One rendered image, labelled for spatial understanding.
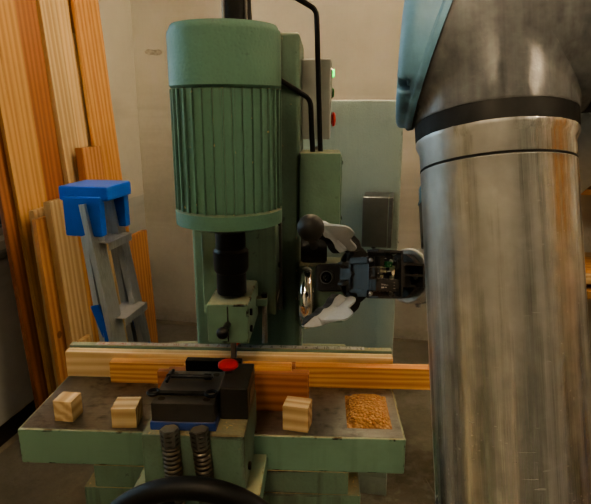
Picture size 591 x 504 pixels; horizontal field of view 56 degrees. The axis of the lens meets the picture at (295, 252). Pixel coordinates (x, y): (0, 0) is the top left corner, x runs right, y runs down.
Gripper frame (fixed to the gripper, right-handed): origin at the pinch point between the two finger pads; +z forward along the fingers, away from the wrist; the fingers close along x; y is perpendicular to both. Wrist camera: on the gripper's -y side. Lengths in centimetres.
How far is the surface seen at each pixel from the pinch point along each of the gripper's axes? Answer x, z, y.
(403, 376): 17.5, -27.2, -4.3
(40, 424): 24.6, 25.7, -32.4
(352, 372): 17.0, -20.2, -10.0
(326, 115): -33.3, -24.4, -23.3
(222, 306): 5.6, 1.8, -18.1
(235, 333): 10.1, -0.7, -17.9
